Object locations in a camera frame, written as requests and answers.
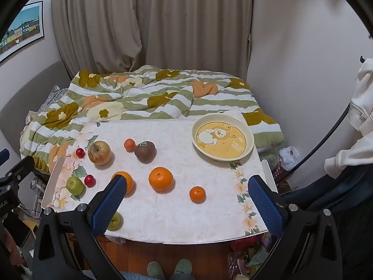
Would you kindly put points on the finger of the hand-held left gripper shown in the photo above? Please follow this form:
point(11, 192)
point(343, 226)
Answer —
point(3, 156)
point(19, 169)

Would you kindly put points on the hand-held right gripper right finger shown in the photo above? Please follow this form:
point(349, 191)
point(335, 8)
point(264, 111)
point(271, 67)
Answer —
point(265, 207)

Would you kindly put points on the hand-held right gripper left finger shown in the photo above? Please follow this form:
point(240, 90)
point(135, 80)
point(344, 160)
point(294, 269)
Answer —
point(107, 207)

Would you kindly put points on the green apple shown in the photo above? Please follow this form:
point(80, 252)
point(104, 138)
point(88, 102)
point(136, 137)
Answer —
point(116, 223)
point(75, 185)

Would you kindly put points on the medium orange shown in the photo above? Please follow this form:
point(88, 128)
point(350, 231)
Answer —
point(130, 185)

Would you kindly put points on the red cherry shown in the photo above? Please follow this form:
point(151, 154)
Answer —
point(90, 180)
point(80, 152)

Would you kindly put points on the large orange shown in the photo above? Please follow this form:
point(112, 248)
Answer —
point(160, 178)

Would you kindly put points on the small mandarin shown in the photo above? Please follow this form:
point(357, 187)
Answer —
point(129, 145)
point(197, 194)

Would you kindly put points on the cream plate with cartoon print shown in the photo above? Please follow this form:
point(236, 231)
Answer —
point(223, 138)

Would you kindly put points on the purple patterned cloth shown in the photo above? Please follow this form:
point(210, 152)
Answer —
point(279, 172)

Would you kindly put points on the light green cloth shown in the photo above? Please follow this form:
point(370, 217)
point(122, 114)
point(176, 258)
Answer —
point(269, 157)

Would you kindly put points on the yellow-brown apple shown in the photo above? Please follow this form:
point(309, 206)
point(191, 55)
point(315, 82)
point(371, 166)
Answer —
point(99, 153)

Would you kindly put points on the white plastic bag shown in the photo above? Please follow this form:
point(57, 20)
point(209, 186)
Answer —
point(289, 155)

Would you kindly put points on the brown kiwi with green sticker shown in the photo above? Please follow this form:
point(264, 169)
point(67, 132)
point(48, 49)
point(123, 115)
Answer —
point(145, 153)

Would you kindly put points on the grey padded headboard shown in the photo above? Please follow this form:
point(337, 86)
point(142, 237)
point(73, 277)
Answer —
point(26, 93)

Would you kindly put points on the white floral tablecloth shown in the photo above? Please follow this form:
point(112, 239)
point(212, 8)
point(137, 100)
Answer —
point(174, 215)

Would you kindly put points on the dark cloth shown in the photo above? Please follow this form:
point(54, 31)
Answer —
point(335, 192)

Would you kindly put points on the green slipper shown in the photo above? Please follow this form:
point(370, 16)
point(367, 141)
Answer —
point(156, 269)
point(183, 267)

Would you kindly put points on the green striped floral blanket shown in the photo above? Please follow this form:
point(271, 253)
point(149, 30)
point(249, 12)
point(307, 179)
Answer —
point(131, 99)

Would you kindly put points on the white jacket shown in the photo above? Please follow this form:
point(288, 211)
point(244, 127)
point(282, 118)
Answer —
point(361, 116)

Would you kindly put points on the beige curtain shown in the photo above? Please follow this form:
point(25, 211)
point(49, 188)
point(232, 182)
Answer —
point(174, 20)

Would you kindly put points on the wall poster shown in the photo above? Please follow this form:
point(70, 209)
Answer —
point(20, 32)

